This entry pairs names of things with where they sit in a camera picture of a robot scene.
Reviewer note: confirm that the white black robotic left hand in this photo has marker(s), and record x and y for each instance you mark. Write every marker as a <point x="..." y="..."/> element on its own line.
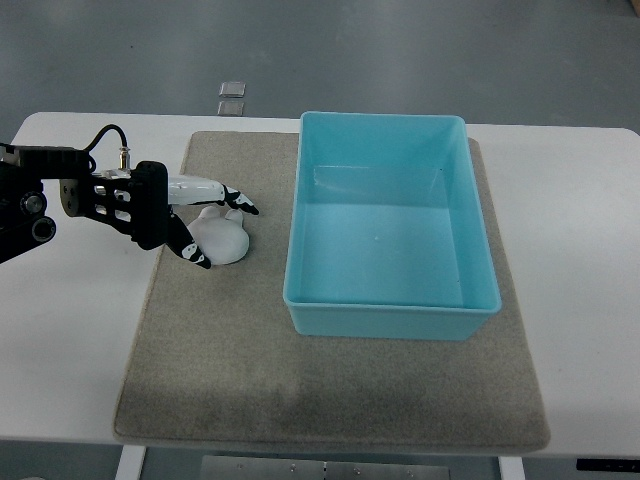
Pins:
<point x="164" y="206"/>

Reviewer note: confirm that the white rabbit toy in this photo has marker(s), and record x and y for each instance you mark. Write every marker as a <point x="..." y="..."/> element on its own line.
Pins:
<point x="220" y="235"/>

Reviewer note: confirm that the blue plastic box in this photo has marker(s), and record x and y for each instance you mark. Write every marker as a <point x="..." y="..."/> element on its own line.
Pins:
<point x="388" y="238"/>

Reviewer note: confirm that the lower floor socket plate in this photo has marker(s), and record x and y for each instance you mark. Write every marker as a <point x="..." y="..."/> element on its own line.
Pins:
<point x="230" y="108"/>

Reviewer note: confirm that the floor socket plate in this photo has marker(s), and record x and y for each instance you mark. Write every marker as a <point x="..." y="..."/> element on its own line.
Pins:
<point x="230" y="108"/>
<point x="232" y="89"/>

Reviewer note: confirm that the grey felt mat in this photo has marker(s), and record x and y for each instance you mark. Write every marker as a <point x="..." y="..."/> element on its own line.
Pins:
<point x="216" y="361"/>

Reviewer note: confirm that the upper floor socket plate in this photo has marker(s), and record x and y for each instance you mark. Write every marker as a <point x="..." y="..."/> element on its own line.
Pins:
<point x="232" y="89"/>

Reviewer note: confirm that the white left table leg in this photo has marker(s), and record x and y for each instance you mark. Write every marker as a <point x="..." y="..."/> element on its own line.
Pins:
<point x="131" y="463"/>

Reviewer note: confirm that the white table leg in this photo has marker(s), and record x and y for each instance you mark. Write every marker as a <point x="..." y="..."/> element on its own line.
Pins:
<point x="511" y="468"/>
<point x="131" y="463"/>

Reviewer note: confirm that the white right table leg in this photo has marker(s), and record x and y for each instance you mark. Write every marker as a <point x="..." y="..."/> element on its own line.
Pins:
<point x="511" y="468"/>

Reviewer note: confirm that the black table control panel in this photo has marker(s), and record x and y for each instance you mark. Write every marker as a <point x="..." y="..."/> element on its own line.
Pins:
<point x="608" y="465"/>

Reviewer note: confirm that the grey metal base plate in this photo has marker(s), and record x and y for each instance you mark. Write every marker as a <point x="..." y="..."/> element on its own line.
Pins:
<point x="228" y="468"/>

